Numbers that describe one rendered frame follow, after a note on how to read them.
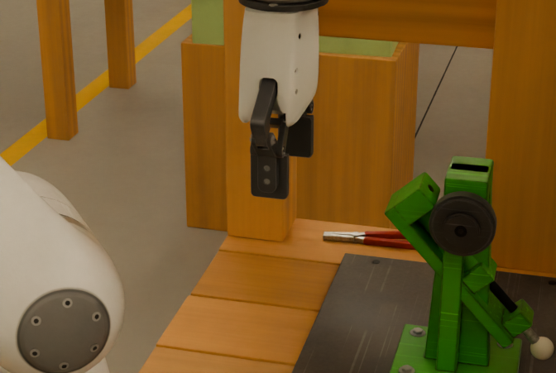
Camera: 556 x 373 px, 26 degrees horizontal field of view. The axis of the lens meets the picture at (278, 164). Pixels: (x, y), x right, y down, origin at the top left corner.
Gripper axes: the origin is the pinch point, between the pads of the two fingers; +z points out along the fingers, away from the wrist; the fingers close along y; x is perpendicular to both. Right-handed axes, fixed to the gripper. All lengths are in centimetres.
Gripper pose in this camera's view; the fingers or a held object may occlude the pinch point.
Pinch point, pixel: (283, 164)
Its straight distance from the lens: 105.7
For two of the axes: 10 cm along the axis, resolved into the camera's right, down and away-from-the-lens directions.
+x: 9.7, 1.0, -2.3
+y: -2.5, 3.8, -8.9
